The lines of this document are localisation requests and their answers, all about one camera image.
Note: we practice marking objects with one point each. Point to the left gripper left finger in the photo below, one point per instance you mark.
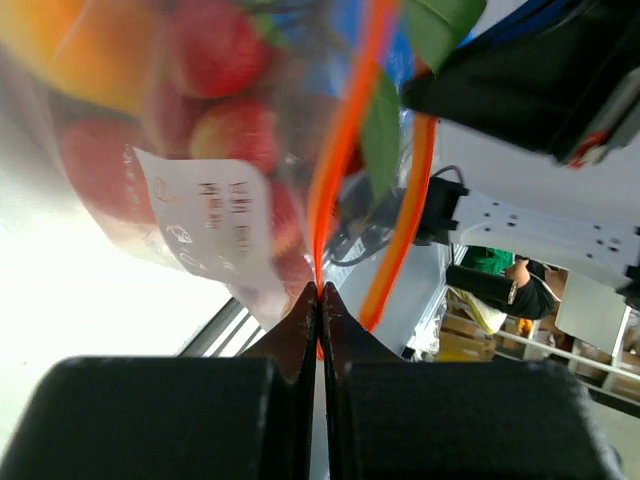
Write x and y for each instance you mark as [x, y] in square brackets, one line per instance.
[246, 417]

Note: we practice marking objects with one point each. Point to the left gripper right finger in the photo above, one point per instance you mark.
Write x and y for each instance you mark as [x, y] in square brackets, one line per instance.
[389, 418]

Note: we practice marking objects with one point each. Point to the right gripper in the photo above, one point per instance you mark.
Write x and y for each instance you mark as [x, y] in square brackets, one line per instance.
[559, 78]

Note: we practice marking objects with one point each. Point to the clear zip bag orange zipper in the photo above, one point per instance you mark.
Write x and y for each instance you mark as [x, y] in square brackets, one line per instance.
[36, 195]

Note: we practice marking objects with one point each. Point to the red cherry bunch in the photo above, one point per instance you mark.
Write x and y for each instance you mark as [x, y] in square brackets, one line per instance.
[231, 171]

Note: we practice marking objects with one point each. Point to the yellow orange mango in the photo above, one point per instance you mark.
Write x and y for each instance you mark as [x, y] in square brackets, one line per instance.
[96, 51]

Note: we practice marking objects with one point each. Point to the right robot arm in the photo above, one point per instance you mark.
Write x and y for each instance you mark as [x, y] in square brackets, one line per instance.
[583, 219]

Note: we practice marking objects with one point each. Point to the person in background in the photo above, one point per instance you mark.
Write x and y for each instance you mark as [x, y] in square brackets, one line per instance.
[496, 284]

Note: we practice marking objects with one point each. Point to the blue plastic bin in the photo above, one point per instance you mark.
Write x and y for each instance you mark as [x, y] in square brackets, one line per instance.
[326, 34]

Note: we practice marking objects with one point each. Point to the aluminium mounting rail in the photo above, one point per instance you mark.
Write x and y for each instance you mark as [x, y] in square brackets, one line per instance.
[231, 331]

